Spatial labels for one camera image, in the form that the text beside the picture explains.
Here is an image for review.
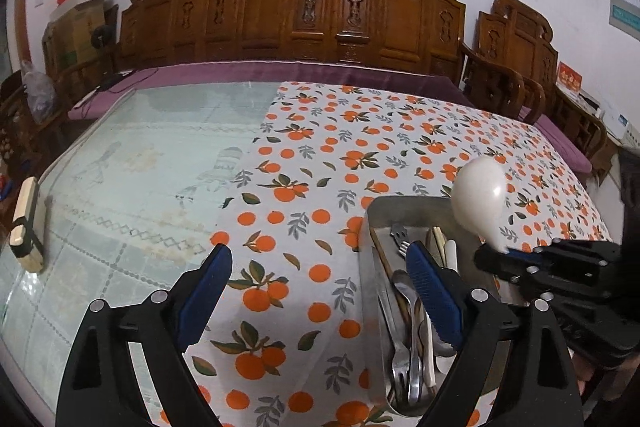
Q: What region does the white box with blue label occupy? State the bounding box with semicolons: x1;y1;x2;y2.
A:
597;104;640;146

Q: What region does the plain wooden armchair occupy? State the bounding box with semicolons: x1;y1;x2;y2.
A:
0;54;121;168

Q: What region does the red desk calendar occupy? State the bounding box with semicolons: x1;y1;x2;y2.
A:
556;62;584;94

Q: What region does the black cable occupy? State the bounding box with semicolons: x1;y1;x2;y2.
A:
67;71;138;110

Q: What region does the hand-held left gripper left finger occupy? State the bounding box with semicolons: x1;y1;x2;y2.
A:
55;244;234;427

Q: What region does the large cardboard box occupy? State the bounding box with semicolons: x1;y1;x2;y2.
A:
42;4;108;72

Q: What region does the white plastic spoon with handle hole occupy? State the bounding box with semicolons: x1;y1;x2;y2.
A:
451;157;511;254

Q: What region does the brown wooden chopstick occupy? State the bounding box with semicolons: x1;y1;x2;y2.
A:
371;227;417;333

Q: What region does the metal spoon with smiley handle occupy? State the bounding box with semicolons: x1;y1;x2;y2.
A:
391;269;427;403

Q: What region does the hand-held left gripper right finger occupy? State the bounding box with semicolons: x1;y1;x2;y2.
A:
405;242;586;427

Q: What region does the orange print tablecloth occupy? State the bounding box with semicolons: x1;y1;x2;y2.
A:
150;81;613;427

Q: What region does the wooden block with black bands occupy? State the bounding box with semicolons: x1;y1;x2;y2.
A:
9;177;47;275

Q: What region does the white plastic fork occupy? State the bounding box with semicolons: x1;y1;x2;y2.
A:
424;307;441;390

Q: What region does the metal tray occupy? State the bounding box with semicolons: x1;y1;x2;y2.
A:
359;196;501;418

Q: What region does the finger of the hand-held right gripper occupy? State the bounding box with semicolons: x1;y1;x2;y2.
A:
474;239;621;283
515;277;621;304

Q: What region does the person's dark clothing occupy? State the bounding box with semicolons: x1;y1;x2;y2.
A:
619;146;640;253

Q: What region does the carved wooden armchair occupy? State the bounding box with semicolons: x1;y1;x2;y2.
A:
460;0;560;125

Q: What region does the clear plastic bag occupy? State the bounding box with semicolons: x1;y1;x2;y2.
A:
21;61;57;124

